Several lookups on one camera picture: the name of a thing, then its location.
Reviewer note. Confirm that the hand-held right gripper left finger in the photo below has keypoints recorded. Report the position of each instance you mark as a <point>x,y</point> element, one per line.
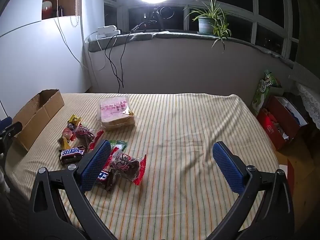
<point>96,166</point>

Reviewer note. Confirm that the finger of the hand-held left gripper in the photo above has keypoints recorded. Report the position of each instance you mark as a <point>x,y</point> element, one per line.
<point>5,123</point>
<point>11,130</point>

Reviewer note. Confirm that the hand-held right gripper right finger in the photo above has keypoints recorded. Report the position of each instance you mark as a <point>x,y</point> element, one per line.
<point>228,167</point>

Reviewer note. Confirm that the brown chocolate bar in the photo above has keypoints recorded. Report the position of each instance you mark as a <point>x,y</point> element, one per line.
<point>72,155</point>
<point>107,178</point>

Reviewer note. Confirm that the brown cardboard box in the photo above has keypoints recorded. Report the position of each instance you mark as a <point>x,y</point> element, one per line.
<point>37,115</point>

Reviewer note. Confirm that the clear red chocolate cake packet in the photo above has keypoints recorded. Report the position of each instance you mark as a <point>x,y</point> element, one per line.
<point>85,133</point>
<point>127,166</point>

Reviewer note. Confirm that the green white snack packet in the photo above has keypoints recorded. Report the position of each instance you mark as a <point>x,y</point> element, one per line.
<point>121,145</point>

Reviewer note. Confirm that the yellow candy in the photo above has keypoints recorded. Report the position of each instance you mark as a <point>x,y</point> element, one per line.
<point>73,120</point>

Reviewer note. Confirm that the small clear snack packet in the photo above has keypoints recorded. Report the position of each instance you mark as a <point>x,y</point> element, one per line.
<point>65,136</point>

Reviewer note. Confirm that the sliced bread packet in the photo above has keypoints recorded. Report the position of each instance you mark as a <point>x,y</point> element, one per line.
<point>113,112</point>

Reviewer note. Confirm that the red cardboard box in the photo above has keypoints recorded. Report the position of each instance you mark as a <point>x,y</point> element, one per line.
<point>272,130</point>

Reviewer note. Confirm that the striped blanket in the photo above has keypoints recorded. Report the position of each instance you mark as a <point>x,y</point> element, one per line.
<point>180,135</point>

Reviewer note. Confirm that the large green snack bag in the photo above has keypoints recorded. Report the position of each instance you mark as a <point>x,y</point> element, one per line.
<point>260,97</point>

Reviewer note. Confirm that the small green snack bag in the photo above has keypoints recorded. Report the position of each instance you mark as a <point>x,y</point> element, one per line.
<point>271,78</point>

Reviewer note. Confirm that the white lace cloth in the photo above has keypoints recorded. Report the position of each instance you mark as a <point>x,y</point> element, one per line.
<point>311,105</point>

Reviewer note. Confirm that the red white vase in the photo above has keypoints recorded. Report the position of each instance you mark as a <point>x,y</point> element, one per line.
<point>47,7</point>

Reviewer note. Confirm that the white power adapter box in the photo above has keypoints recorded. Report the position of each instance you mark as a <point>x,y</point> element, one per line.
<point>107,30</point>

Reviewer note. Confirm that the grey windowsill cloth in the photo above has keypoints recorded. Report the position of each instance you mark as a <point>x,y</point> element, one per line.
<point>175,33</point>

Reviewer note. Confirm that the potted spider plant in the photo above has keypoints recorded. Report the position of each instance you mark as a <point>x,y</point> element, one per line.
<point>206,25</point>

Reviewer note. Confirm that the black tripod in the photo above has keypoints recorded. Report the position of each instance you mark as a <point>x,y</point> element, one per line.
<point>158,17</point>

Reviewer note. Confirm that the white window frame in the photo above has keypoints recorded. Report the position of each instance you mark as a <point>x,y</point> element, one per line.
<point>254,17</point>

